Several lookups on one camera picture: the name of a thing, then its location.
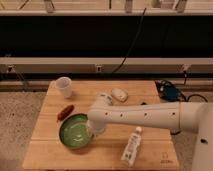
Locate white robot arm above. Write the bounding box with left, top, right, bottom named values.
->
left=87, top=93, right=213, bottom=171

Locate left wall outlet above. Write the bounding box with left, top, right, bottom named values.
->
left=7, top=65, right=14, bottom=73

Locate white wall outlet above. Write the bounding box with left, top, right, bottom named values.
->
left=96, top=65, right=102, bottom=73

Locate black hanging cable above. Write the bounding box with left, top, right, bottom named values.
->
left=110, top=7, right=148, bottom=75

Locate clear plastic cup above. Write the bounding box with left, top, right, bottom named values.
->
left=55, top=77, right=72, bottom=98

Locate brown sausage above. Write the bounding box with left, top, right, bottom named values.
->
left=57, top=105, right=74, bottom=121

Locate green ceramic bowl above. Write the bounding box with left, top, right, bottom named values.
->
left=59, top=113, right=93, bottom=149

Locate blue black device on floor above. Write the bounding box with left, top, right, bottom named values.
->
left=156, top=80, right=185, bottom=102

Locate right wall outlet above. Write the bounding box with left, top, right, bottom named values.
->
left=180, top=64, right=191, bottom=73

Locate white computer mouse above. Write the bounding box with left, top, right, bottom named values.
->
left=111, top=88, right=128, bottom=102

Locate white plastic bottle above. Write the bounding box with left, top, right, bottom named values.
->
left=121, top=127, right=142, bottom=167

